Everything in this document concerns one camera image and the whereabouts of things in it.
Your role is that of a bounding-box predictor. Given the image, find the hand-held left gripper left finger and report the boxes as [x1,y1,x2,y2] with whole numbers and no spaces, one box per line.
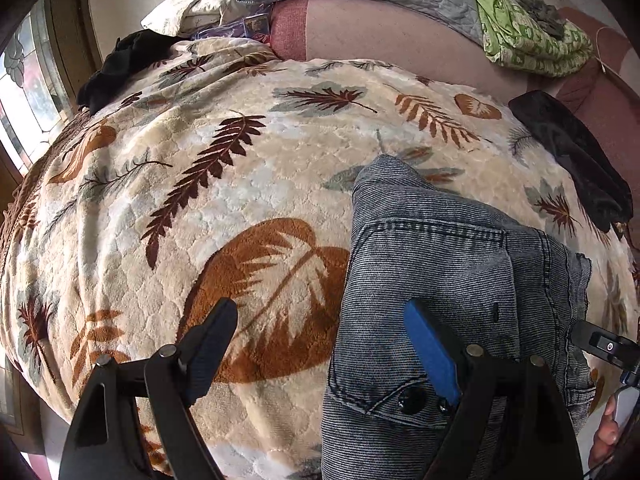
[58,297,238,480]

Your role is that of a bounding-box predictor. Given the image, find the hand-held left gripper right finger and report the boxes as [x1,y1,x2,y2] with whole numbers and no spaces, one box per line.
[403,299,583,480]

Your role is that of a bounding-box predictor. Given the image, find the grey denim pants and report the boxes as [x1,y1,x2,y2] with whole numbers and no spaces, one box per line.
[320,154,598,480]

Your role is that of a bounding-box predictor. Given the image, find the person's right hand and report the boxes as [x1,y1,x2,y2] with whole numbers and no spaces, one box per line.
[587,400,626,468]

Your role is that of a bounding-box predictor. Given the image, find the leaf printed blanket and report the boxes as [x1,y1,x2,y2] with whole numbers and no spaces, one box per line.
[0,37,640,480]

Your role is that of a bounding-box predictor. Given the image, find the large black garment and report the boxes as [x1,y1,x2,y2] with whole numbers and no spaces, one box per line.
[508,90,633,233]

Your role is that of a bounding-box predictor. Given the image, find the small black garment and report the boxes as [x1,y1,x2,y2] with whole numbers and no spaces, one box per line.
[76,29,173,115]

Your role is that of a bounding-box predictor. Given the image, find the green patterned blanket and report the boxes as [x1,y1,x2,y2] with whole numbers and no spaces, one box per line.
[446,0,596,78]

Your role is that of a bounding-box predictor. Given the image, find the pink sofa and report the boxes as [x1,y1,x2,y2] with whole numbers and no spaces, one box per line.
[270,0,640,161]

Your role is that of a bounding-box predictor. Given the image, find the grey fuzzy cloth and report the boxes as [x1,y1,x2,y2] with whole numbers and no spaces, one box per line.
[495,0,571,38]

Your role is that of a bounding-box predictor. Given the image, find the white cloth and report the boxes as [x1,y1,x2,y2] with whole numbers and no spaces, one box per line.
[141,0,251,38]

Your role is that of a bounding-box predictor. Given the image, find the thin beige cord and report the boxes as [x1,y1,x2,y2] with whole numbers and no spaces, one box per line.
[595,27,621,73]

